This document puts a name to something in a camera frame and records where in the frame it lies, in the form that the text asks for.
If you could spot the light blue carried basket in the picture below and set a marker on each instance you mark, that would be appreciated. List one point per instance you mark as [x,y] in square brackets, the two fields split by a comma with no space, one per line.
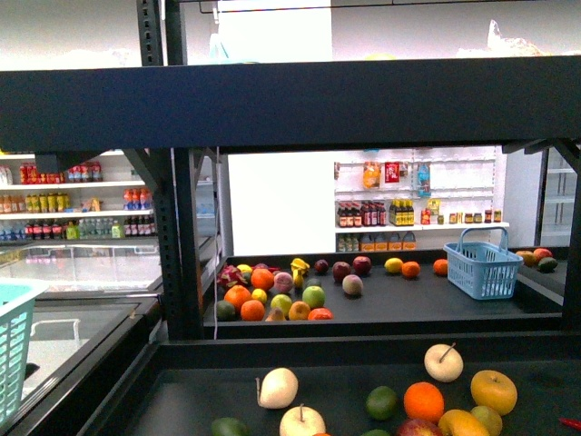
[17,308]

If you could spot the small yellow lemon in pile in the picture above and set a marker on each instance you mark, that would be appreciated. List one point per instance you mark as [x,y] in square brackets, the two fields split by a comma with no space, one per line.
[259,295]

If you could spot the white background grocery shelf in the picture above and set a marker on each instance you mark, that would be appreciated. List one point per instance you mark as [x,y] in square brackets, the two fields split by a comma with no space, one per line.
[418,198]

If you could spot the yellow lemon back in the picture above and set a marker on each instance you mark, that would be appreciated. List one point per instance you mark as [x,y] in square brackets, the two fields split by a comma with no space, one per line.
[393,265]

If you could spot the green fruit on top shelf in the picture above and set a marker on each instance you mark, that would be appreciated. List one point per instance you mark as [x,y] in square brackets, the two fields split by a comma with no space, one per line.
[379,57]

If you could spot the left beverage shelf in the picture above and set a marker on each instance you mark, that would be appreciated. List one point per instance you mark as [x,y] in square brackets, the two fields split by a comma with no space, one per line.
[102,198]

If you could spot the light blue basket on shelf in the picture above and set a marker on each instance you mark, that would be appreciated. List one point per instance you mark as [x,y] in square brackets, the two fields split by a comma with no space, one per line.
[482,270]

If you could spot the black metal display shelf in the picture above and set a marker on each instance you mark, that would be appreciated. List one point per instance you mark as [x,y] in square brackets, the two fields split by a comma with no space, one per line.
[31,29]

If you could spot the yellow banana bunch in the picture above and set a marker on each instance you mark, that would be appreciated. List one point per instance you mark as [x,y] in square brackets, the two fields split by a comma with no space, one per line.
[299,268]

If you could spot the pink peach in pile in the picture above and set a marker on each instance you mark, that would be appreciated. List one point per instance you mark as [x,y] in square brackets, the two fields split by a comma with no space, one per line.
[283,282]

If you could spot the large orange back row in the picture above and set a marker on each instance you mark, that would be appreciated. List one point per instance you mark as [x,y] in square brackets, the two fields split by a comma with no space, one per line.
[262,279]

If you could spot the dark red apple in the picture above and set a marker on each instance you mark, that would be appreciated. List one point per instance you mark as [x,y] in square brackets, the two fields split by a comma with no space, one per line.
[340,270]

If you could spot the yellow green apple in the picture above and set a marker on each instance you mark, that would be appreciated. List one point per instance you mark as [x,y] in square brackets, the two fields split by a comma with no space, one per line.
[283,302]

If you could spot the pink dragon fruit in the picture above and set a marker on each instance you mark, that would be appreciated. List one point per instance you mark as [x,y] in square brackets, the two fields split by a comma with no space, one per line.
[230,276]

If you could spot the red apple back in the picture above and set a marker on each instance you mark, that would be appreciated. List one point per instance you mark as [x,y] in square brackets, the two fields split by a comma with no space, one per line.
[362,265]

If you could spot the lone pink green peach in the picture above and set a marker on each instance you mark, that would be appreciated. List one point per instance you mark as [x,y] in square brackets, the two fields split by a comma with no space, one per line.
[352,285]

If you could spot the yellow orange apple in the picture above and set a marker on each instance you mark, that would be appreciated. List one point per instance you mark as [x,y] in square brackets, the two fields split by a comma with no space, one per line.
[299,311]

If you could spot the orange front left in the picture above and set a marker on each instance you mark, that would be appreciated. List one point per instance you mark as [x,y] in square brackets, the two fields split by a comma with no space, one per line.
[237,295]

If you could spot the orange front middle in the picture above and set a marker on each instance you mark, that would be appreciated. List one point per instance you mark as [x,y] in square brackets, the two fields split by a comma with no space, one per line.
[252,311]

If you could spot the red orange tomato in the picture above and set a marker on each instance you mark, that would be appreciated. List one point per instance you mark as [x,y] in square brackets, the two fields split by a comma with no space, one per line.
[320,314]

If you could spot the dark green avocado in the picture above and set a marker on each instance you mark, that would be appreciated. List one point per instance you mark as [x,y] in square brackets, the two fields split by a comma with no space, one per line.
[225,311]

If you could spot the orange mandarin back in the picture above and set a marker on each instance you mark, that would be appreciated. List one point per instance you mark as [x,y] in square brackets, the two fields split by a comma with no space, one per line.
[410,270]

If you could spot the orange beside basket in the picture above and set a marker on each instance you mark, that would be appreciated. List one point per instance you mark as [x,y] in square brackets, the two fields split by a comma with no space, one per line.
[440,267]

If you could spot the white pear left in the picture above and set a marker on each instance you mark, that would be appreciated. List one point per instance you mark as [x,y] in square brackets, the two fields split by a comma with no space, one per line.
[277,389]

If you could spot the green lime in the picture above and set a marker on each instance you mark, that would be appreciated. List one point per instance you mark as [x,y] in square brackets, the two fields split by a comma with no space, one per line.
[381,403]

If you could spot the glass top freezer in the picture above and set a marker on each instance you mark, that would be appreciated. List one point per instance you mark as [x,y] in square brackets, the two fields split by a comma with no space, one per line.
[93,289]

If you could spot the white pear right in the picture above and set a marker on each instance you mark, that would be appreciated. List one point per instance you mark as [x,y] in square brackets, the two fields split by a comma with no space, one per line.
[443,362]

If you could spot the orange on front tray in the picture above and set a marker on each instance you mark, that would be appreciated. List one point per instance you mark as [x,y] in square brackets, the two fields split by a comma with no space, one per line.
[424,400]

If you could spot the red apple front tray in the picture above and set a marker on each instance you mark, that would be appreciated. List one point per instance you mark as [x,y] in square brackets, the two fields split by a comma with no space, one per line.
[418,427]

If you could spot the mango pile far right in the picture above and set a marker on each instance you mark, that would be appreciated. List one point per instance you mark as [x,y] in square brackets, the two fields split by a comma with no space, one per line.
[541,258]

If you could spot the yellow mango front tray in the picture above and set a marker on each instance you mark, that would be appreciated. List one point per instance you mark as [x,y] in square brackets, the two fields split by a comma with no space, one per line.
[458,422]

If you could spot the yellow apple front tray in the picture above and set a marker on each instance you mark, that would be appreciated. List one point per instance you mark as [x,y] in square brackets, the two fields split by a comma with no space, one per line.
[495,390]

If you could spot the bagged produce top right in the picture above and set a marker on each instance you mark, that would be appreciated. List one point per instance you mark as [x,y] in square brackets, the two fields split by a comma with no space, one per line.
[499,46]

